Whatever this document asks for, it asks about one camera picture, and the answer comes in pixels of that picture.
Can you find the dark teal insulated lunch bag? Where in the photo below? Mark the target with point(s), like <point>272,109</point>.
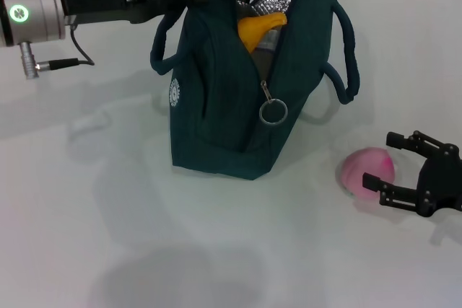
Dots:
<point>216,106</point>

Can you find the pink peach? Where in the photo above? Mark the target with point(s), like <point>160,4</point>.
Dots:
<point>361,163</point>

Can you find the yellow banana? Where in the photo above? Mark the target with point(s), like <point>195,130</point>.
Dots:
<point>256,28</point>

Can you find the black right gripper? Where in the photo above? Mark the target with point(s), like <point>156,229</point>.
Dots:
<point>444,185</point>

